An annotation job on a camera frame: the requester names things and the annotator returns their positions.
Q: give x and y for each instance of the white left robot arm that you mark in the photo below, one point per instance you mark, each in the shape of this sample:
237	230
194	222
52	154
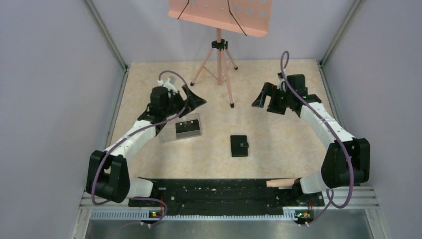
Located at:
108	174

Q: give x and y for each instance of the black leather card holder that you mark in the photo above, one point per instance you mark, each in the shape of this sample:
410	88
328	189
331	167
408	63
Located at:
239	146

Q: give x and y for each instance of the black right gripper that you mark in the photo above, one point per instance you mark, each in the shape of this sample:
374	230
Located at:
269	89

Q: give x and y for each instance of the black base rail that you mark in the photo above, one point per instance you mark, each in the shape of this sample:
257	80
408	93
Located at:
221	197

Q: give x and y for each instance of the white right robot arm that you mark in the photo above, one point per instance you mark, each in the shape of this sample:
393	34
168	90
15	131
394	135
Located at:
345	154

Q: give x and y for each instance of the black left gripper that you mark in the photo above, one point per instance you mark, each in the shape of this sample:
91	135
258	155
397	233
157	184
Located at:
193	100

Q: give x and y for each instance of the pink music stand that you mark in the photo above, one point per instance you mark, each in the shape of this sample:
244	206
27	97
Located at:
248	17

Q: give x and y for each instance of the clear acrylic tray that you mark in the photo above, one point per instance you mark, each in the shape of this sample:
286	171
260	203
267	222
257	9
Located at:
168	133

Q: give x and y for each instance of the pink toy microphone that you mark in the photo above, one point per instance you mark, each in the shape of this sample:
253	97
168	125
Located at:
280	183

